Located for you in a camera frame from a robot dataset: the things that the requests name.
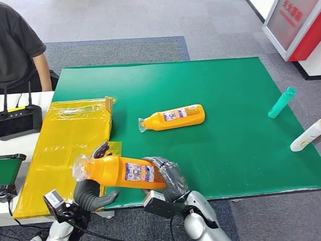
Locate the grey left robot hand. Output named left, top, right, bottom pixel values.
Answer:
left=72, top=142, right=120, bottom=213

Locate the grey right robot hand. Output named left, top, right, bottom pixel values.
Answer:
left=142, top=156, right=190, bottom=203

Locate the orange bottle with clear cap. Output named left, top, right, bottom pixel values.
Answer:
left=137, top=104, right=206, bottom=134
left=72, top=154, right=168, bottom=191

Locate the teal plastic bottle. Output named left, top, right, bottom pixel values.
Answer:
left=268, top=86, right=297, bottom=119

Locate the white plastic bottle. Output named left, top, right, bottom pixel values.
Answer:
left=290, top=119, right=321, bottom=153

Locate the yellow tape-wrapped box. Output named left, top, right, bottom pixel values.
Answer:
left=13, top=96, right=123, bottom=220

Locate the white side table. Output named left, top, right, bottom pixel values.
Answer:
left=0, top=91, right=59, bottom=227

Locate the green table mat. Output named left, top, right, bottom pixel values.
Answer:
left=52, top=57, right=321, bottom=210

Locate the black remote controller with antennas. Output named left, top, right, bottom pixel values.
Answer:
left=0, top=81, right=43, bottom=142

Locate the black chair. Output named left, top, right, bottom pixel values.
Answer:
left=49, top=70, right=60, bottom=91

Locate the person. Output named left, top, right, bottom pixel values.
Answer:
left=0, top=2, right=53, bottom=94

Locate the red and white display stand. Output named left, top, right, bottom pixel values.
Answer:
left=262, top=0, right=321, bottom=81

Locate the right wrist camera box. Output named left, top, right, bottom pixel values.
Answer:
left=143, top=190, right=188, bottom=219

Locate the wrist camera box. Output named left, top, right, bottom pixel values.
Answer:
left=143, top=190, right=188, bottom=219
left=42, top=189, right=69, bottom=224

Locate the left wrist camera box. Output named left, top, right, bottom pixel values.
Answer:
left=42, top=189, right=69, bottom=224

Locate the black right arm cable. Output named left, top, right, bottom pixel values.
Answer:
left=170, top=215, right=176, bottom=241

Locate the black tablet cable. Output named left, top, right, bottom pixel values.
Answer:
left=7, top=197, right=50, bottom=231

